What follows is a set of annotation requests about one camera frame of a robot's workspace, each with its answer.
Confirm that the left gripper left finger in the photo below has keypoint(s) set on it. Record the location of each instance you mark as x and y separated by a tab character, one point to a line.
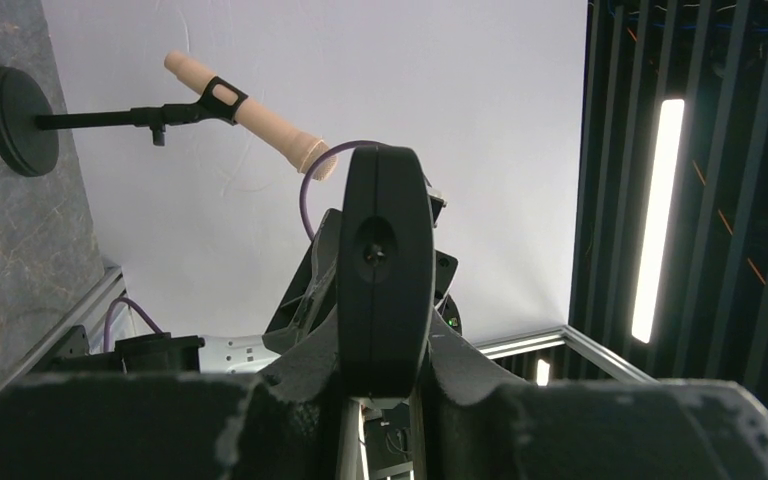
280	423

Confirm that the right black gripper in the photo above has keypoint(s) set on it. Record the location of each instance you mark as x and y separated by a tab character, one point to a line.
311	294

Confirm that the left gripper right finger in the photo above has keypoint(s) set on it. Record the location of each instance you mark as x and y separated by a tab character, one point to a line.
472	419

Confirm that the black slim remote control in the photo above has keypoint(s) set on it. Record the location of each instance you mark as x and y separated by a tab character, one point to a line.
385	273

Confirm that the beige foam microphone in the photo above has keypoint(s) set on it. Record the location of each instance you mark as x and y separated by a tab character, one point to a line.
304	151

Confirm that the black microphone stand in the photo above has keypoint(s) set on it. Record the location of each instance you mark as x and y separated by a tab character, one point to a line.
29	141

